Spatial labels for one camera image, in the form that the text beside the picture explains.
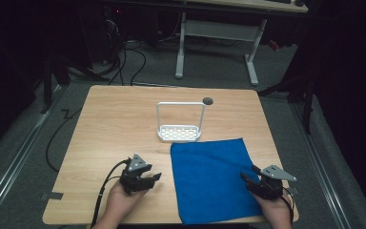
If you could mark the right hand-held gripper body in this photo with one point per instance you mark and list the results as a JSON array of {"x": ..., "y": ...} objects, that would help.
[{"x": 269, "y": 186}]

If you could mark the black metal stand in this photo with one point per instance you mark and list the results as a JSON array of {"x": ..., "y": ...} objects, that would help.
[
  {"x": 49, "y": 82},
  {"x": 305, "y": 95}
]

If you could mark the person's left hand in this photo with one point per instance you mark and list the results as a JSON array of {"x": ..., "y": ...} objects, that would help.
[{"x": 121, "y": 200}]

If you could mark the grey tape strip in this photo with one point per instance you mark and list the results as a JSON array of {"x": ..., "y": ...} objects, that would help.
[{"x": 54, "y": 195}]

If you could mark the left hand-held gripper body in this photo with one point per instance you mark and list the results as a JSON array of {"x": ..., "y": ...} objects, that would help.
[{"x": 131, "y": 182}]

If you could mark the blue cloth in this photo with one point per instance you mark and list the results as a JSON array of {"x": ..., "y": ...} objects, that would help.
[{"x": 213, "y": 181}]

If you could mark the small red object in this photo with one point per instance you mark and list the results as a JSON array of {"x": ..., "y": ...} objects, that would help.
[{"x": 274, "y": 45}]

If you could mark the person's right hand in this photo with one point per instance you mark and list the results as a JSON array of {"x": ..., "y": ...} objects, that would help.
[{"x": 274, "y": 210}]

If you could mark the dark computer tower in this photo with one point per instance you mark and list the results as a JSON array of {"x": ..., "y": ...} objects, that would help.
[{"x": 112, "y": 31}]

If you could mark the metal floor rail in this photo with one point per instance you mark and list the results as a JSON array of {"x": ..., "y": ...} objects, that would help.
[
  {"x": 321, "y": 168},
  {"x": 16, "y": 159}
]

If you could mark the dark round table grommet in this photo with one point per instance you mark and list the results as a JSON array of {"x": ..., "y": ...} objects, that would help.
[{"x": 207, "y": 101}]

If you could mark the white-legged desk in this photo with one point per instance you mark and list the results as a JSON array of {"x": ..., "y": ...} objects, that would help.
[{"x": 217, "y": 30}]

